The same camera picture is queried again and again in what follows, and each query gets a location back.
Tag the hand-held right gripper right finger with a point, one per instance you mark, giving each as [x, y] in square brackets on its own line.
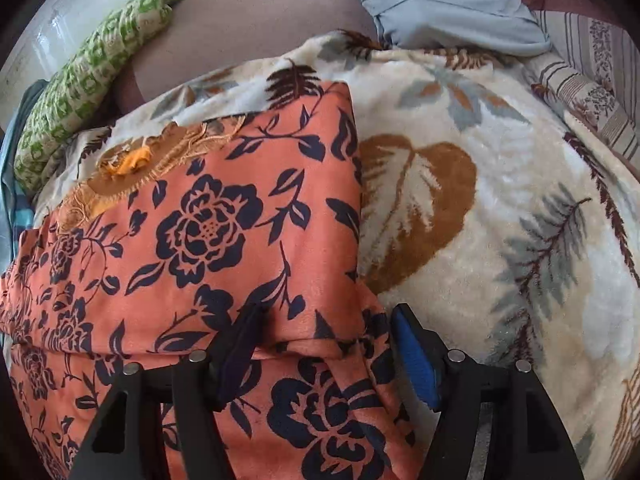
[415, 360]

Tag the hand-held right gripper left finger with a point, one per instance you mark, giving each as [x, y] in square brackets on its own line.
[239, 355]

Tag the orange floral garment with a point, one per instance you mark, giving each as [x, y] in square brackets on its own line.
[210, 240]

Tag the cream leaf print blanket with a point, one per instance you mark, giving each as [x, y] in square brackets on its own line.
[500, 210]

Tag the teal striped garment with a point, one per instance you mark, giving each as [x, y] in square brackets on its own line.
[14, 210]

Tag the green patterned pillow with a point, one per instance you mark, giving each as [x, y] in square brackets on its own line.
[90, 70]

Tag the mauve bed sheet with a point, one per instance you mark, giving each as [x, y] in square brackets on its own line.
[250, 25]

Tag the striped floral pillow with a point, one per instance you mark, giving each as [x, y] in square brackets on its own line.
[590, 75]

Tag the grey-blue pillow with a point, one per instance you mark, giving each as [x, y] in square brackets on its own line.
[440, 5]

